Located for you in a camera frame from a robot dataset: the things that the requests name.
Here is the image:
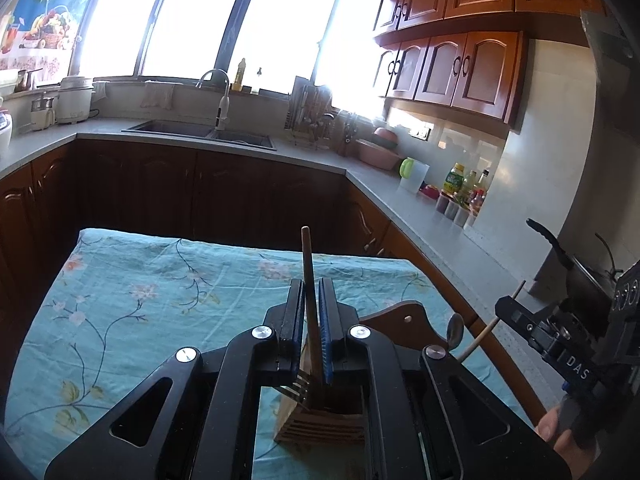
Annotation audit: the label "black wok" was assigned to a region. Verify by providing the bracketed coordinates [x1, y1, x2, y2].
[526, 218, 623, 308]

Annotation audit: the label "upper wooden cabinets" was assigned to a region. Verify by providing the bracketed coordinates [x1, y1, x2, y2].
[373, 0, 605, 125]

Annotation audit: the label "teal floral tablecloth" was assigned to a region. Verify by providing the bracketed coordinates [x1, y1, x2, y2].
[2, 226, 532, 480]

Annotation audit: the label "white pink rice cooker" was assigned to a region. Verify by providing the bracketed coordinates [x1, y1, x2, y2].
[0, 110, 13, 157]

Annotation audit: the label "wooden utensil holder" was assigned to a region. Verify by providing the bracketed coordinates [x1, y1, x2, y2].
[273, 300, 452, 446]

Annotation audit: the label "kitchen faucet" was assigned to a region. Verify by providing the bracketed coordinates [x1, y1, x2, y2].
[194, 67, 232, 131]

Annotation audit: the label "metal fork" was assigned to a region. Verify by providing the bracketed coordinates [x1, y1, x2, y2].
[274, 370, 322, 406]

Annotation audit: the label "yellow oil bottle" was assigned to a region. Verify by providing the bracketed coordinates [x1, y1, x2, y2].
[442, 162, 464, 196]

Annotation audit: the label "tropical fruit poster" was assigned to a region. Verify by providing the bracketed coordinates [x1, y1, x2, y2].
[1, 0, 89, 86]

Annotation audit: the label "person right hand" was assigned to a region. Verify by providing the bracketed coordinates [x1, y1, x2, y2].
[535, 405, 599, 479]

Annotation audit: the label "brown bamboo chopstick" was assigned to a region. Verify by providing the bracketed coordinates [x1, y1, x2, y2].
[300, 226, 322, 386]

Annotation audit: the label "white jug green handle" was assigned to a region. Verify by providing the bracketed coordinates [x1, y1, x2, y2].
[398, 157, 430, 194]

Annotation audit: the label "pink basin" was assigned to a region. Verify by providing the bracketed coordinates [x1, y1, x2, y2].
[355, 128, 402, 171]

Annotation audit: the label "window frame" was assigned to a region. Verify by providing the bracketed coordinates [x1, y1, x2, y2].
[72, 0, 375, 93]

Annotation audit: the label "white cooker pot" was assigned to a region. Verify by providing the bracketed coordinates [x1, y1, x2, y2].
[55, 76, 93, 125]

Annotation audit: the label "kitchen sink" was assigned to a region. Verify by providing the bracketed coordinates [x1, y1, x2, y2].
[122, 119, 276, 151]

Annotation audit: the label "dish soap bottle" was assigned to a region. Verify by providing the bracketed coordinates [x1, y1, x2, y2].
[232, 58, 246, 92]

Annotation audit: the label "spice jars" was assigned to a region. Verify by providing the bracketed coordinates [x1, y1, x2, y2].
[436, 193, 476, 228]

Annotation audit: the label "metal spoon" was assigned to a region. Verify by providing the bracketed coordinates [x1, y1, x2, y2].
[446, 313, 465, 350]

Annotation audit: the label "dish rack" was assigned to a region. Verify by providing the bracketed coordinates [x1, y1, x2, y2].
[284, 76, 348, 153]

